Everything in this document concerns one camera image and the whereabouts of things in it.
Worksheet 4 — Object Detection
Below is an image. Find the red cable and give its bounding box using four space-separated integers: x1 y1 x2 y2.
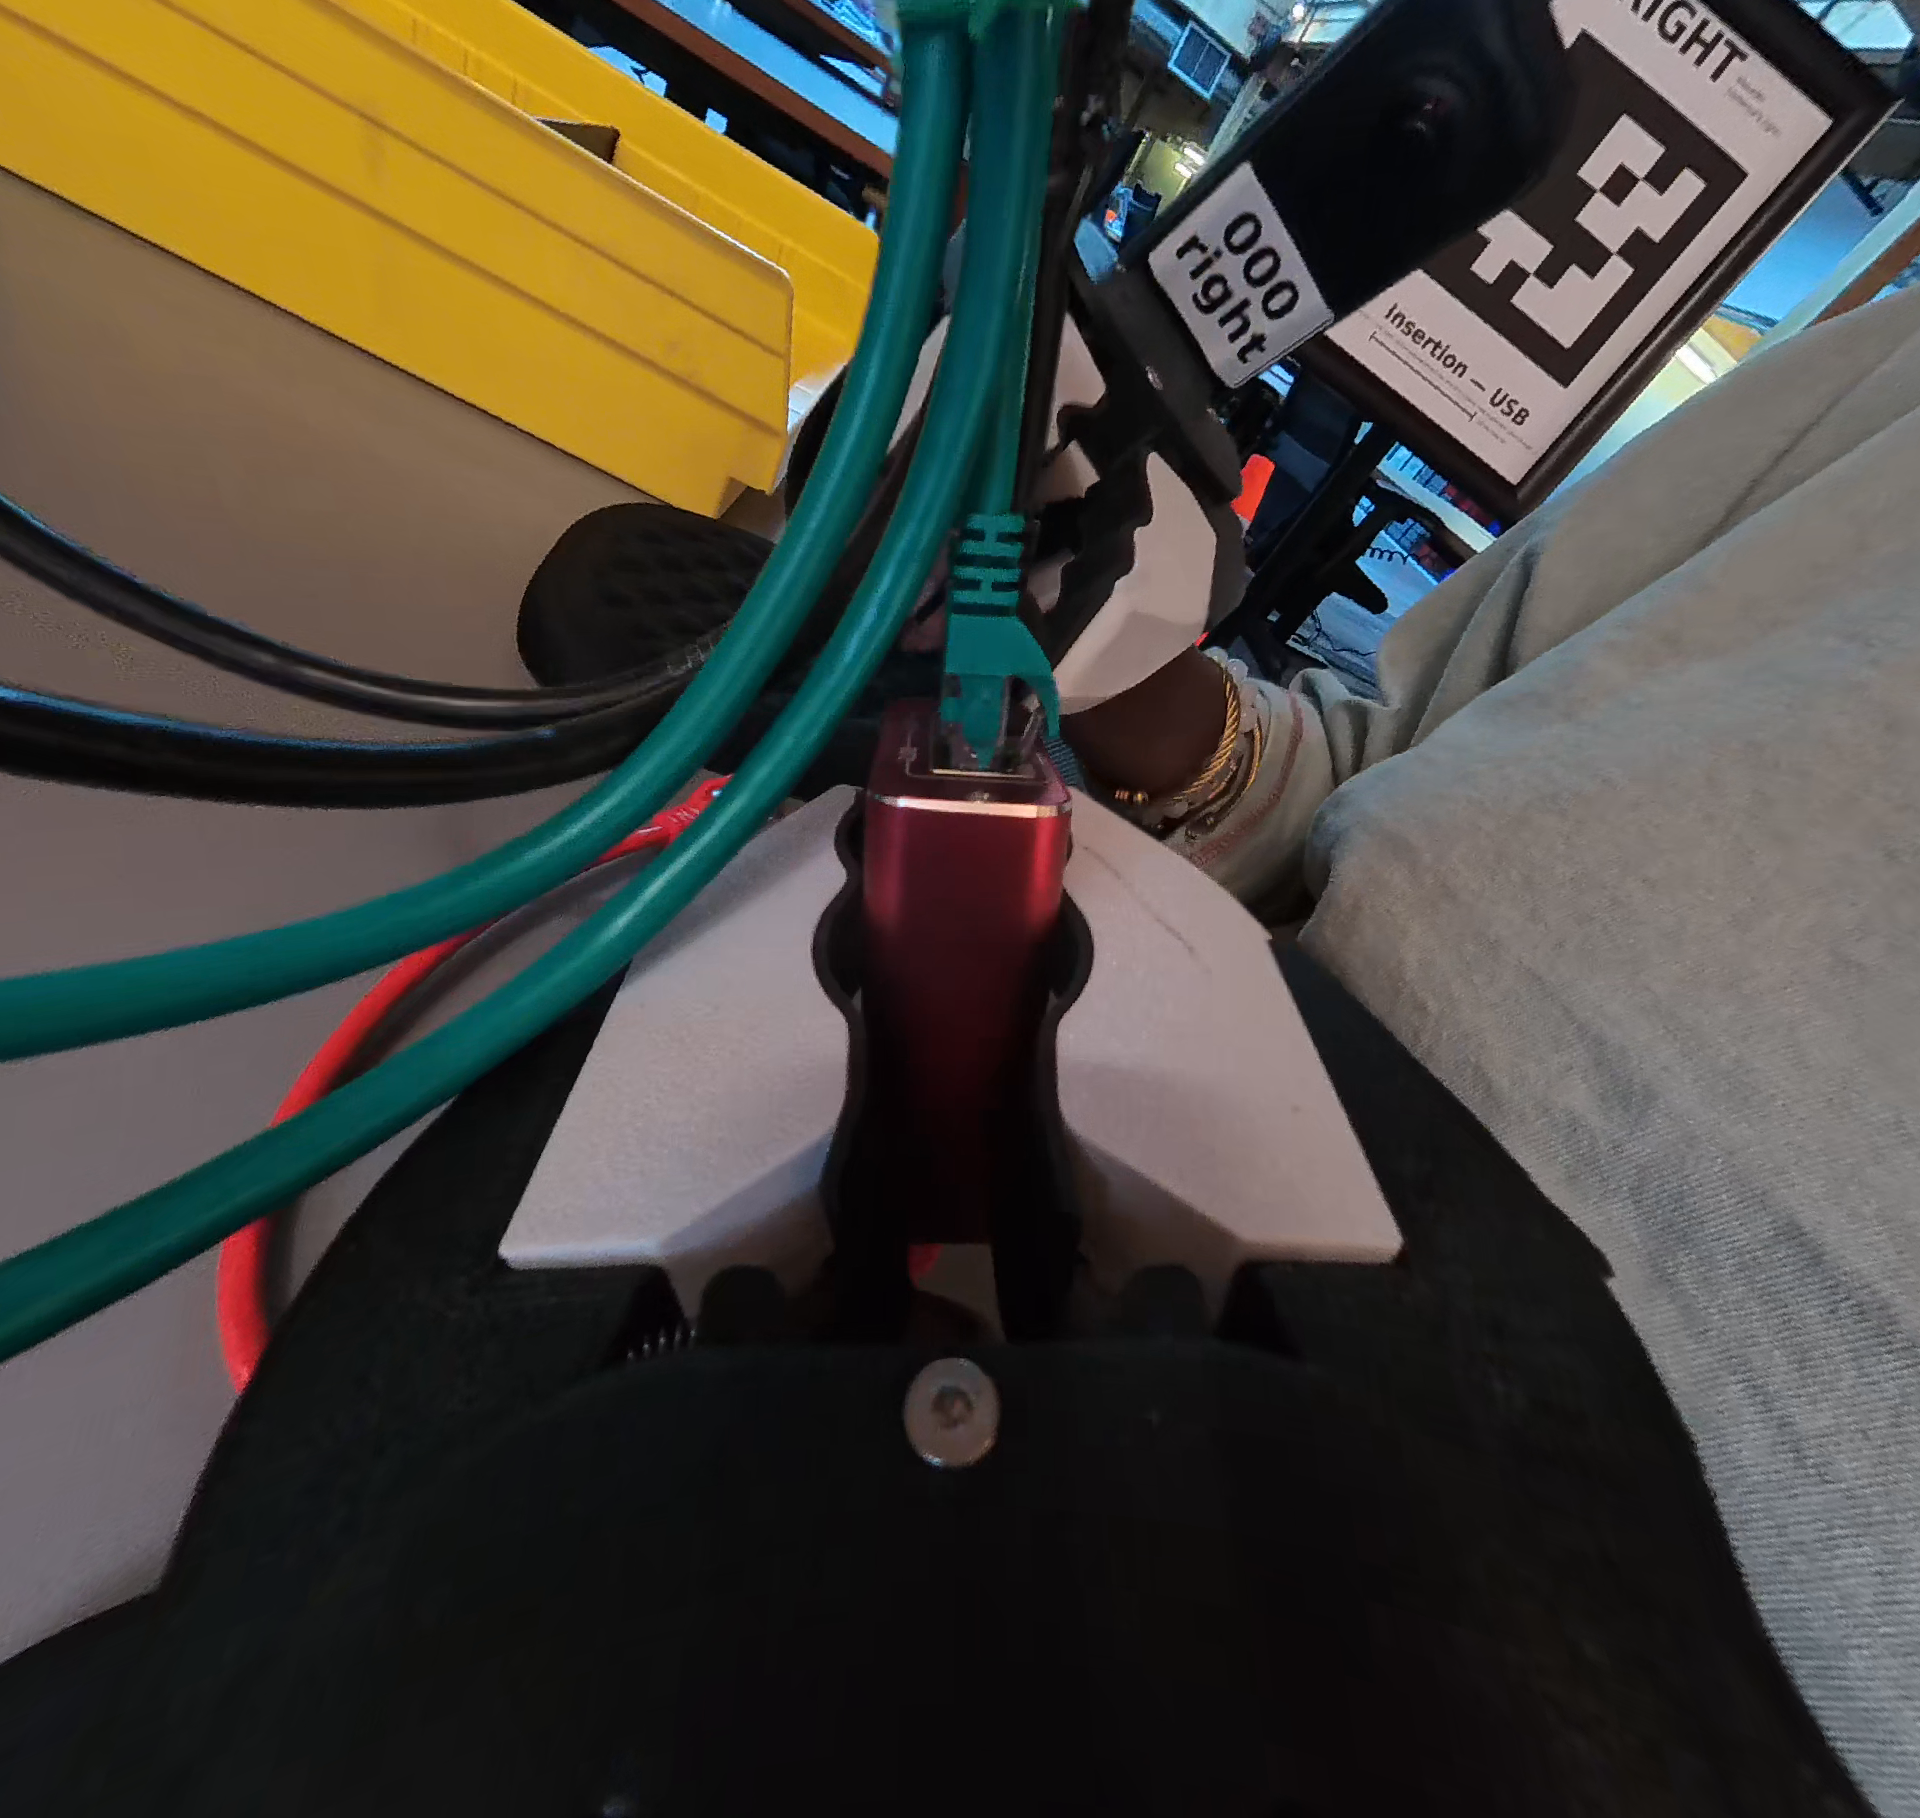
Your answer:
213 774 736 1400

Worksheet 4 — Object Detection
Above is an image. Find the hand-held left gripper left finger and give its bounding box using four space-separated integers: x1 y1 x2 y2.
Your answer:
498 783 868 1303

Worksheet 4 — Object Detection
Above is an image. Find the red ethernet splitter box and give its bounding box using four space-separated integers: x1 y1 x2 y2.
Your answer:
851 697 1076 1250

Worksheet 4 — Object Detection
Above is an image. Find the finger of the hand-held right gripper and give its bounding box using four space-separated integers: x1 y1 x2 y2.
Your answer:
885 314 1158 506
1026 476 1249 723

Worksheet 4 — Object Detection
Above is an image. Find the gold bangle bracelet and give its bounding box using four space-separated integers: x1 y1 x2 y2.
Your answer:
1182 655 1255 819

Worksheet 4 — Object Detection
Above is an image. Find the yellow plastic bin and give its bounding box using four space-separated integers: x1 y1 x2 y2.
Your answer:
0 0 883 517

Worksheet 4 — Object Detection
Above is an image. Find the green ethernet cable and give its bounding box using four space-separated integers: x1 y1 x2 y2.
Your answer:
0 0 1084 1362

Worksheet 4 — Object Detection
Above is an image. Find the person's right forearm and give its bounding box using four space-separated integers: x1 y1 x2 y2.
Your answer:
1161 281 1920 919

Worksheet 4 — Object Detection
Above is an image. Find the person's right hand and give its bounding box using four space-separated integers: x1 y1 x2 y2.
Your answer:
1072 646 1249 819

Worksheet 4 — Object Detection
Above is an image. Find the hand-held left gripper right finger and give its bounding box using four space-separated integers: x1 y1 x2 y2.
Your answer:
1048 798 1406 1295

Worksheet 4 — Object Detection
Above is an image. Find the black oval pad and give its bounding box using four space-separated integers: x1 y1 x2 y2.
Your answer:
517 503 789 689

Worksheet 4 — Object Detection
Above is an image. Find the thin black cable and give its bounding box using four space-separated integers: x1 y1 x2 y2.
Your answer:
0 490 721 731

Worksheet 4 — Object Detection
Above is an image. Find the black framed marker sign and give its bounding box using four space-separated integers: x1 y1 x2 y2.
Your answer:
1296 0 1903 528

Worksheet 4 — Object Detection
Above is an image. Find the person's grey sweatshirt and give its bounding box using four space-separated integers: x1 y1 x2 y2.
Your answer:
1296 708 1920 1818

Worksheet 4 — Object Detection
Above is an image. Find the thick black cable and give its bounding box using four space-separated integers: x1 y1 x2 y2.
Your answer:
0 689 842 810

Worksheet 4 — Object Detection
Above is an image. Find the wooden office desk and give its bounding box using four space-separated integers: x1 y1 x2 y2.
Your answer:
449 0 903 184

